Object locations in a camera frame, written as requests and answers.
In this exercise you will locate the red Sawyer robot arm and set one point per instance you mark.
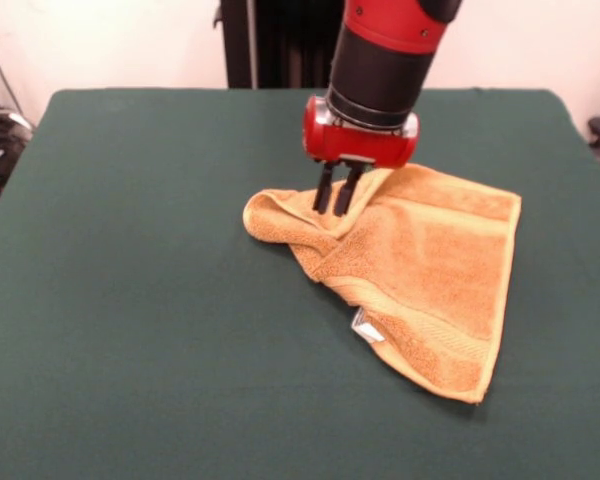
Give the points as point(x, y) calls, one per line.
point(385, 55)

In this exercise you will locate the dark green table cloth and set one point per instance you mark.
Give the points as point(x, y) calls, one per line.
point(155, 325)

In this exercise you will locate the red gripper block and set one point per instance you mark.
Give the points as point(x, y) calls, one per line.
point(360, 147)

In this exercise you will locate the tan terry towel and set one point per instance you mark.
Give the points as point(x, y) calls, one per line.
point(430, 260)

